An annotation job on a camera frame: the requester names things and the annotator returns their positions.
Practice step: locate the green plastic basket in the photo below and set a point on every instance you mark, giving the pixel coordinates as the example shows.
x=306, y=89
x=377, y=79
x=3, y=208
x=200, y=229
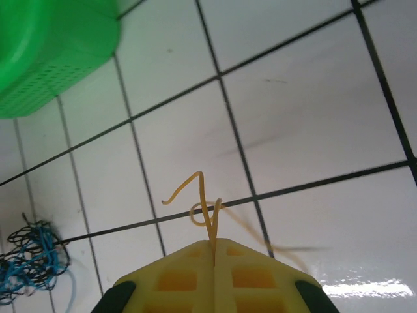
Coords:
x=49, y=49

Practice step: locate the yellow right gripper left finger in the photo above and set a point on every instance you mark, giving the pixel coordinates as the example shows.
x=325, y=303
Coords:
x=153, y=287

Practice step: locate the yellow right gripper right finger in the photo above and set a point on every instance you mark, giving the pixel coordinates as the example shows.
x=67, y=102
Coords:
x=280, y=287

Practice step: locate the yellow rubber band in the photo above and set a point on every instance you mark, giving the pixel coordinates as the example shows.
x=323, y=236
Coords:
x=201, y=195

